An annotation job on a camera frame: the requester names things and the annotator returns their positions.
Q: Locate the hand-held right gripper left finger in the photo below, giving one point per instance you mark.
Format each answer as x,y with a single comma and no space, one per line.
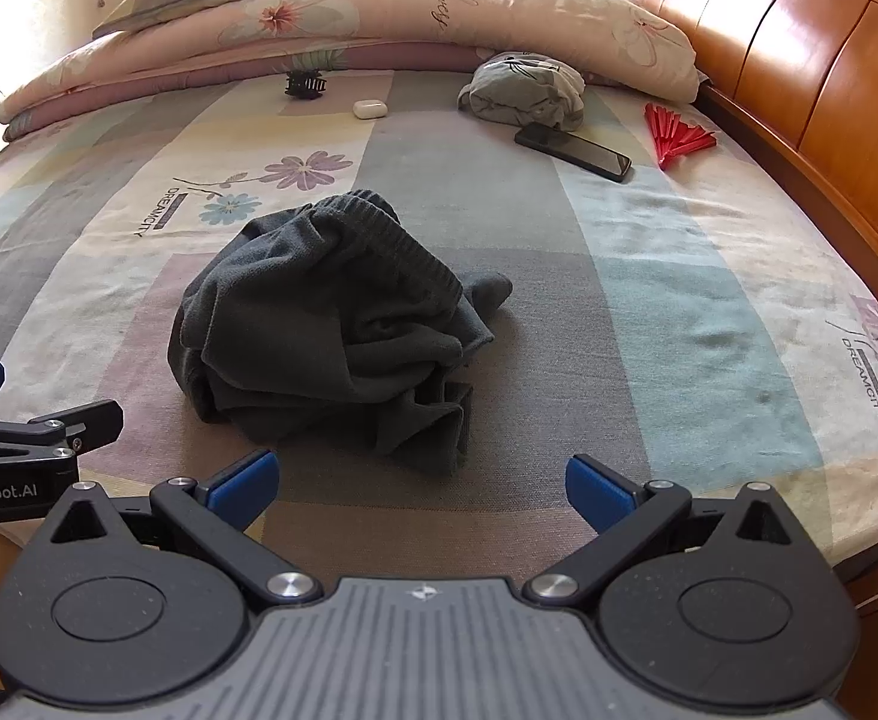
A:
240,484

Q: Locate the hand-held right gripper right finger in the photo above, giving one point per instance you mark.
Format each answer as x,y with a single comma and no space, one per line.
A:
596,495

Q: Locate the dark grey pants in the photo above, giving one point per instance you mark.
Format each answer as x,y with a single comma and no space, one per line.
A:
319,330

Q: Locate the black smartphone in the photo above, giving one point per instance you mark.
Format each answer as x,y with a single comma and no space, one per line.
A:
574,150

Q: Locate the red folding fan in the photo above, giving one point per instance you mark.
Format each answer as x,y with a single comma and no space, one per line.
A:
675,135

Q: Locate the white earbuds case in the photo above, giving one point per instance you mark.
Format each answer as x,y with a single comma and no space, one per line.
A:
369,108

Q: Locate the black hair claw clip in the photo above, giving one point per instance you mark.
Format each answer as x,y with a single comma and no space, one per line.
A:
304,84

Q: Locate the folded grey cat-print garment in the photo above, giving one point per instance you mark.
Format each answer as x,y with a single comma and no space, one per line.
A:
521,86

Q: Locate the wooden bed headboard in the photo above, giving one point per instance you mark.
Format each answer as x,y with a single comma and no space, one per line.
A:
806,52

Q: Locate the folded pink floral quilt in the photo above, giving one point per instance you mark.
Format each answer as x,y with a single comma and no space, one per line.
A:
409,15

